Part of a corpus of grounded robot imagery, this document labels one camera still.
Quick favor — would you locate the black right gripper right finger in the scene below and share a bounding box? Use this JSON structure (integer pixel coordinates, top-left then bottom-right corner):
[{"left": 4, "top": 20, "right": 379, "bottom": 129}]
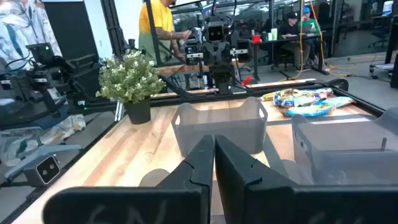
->
[{"left": 215, "top": 134, "right": 398, "bottom": 224}]

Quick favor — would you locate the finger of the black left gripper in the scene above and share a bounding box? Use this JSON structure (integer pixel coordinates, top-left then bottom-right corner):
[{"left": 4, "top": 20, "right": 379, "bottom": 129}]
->
[
  {"left": 185, "top": 49, "right": 223, "bottom": 94},
  {"left": 222, "top": 46, "right": 253, "bottom": 94}
]

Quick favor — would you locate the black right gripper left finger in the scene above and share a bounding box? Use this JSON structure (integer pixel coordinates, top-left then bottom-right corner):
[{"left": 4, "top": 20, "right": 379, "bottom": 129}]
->
[{"left": 42, "top": 134, "right": 216, "bottom": 224}]

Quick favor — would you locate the dark blue Chewy granola bar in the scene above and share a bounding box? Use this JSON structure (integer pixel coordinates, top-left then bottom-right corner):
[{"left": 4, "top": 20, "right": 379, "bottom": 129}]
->
[{"left": 272, "top": 94, "right": 324, "bottom": 108}]

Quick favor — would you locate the yellow-green granola bar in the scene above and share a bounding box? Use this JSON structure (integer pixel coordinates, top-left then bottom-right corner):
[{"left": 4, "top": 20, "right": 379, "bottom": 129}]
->
[{"left": 289, "top": 88, "right": 334, "bottom": 99}]

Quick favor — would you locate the grey translucent plastic bin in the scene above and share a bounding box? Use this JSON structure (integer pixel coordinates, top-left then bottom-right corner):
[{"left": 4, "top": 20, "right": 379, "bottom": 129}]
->
[
  {"left": 291, "top": 107, "right": 398, "bottom": 185},
  {"left": 170, "top": 96, "right": 269, "bottom": 158}
]

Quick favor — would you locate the black office desk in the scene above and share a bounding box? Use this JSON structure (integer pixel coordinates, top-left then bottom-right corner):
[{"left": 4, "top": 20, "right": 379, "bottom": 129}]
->
[{"left": 251, "top": 30, "right": 331, "bottom": 82}]

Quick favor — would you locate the artificial white-flowered potted plant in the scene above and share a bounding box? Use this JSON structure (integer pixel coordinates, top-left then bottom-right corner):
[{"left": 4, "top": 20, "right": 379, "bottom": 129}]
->
[{"left": 95, "top": 49, "right": 167, "bottom": 125}]

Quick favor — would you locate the black clamp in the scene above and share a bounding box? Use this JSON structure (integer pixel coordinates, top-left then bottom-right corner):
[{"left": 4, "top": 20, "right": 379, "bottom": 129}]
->
[{"left": 325, "top": 77, "right": 349, "bottom": 91}]

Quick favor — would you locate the black partition panel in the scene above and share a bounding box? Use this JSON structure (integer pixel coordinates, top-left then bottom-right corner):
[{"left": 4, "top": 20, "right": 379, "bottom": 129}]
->
[{"left": 42, "top": 0, "right": 100, "bottom": 63}]

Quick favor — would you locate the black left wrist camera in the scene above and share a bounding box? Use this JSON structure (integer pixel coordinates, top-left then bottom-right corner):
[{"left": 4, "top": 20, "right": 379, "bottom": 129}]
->
[{"left": 205, "top": 22, "right": 227, "bottom": 44}]

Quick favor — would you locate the yellow cable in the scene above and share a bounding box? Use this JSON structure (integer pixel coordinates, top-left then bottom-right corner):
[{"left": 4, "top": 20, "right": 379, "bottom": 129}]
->
[{"left": 279, "top": 0, "right": 358, "bottom": 82}]

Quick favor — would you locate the grey depth camera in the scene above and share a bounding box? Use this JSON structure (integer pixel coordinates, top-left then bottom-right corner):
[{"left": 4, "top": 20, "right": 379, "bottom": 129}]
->
[{"left": 23, "top": 154, "right": 62, "bottom": 187}]

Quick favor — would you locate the silver metal bracket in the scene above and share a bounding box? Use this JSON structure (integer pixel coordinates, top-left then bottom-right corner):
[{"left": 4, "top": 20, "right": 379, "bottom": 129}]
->
[{"left": 114, "top": 101, "right": 126, "bottom": 122}]

